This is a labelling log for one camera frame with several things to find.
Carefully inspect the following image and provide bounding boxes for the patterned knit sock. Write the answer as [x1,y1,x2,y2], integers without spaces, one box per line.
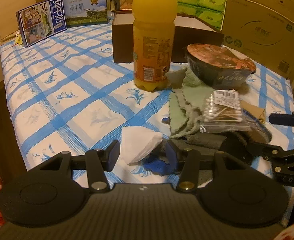
[240,110,272,144]

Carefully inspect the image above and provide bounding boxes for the large cardboard box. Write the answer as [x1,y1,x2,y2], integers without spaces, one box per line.
[222,0,294,79]

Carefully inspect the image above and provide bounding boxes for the beige sock white cuff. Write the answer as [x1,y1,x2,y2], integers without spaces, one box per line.
[240,100,266,124]

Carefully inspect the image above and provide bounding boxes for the light green towel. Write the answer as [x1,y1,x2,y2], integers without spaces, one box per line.
[167,67,214,139]

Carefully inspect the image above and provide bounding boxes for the orange juice bottle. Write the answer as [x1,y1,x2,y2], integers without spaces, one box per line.
[132,0,177,92]

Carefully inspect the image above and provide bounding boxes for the blue checked tablecloth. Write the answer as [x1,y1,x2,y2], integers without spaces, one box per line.
[0,24,294,187]

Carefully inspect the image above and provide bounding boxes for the white tissue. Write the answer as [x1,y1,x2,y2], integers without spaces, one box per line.
[120,126,163,165]

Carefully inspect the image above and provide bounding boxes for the cotton swab bag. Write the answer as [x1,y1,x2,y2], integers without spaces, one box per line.
[200,90,251,133]

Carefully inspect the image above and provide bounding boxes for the blue cloth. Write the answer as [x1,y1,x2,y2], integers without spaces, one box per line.
[140,115,175,176]

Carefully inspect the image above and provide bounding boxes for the blue milk carton box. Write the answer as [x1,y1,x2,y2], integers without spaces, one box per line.
[16,0,67,48]

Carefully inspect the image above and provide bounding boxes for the cow picture milk box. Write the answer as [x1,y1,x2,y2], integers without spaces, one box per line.
[63,0,111,28]

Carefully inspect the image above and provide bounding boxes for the black instant rice bowl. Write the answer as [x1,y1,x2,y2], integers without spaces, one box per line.
[186,43,256,90]

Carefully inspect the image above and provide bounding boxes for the dark brown open box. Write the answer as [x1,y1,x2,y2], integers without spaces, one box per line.
[111,9,225,64]

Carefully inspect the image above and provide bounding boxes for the green tissue pack bundle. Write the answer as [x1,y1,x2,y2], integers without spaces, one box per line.
[177,0,226,30]

